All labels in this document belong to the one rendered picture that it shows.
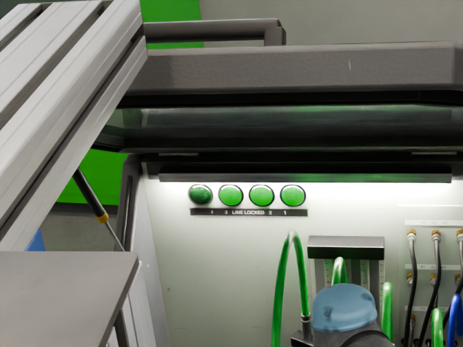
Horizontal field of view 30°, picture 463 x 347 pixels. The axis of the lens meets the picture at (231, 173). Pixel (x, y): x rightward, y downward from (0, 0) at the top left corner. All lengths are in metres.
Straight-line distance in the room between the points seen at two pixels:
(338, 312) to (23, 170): 0.64
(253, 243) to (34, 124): 1.30
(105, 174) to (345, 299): 3.32
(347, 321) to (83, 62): 0.58
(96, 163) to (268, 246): 2.62
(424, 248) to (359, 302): 0.68
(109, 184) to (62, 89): 3.83
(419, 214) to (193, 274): 0.48
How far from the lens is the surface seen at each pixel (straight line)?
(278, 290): 1.34
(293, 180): 1.59
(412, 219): 1.65
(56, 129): 0.45
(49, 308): 0.29
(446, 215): 1.65
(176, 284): 1.81
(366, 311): 1.01
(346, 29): 5.28
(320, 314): 1.01
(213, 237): 1.72
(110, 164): 4.24
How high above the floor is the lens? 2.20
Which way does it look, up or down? 28 degrees down
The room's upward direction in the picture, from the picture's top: 6 degrees counter-clockwise
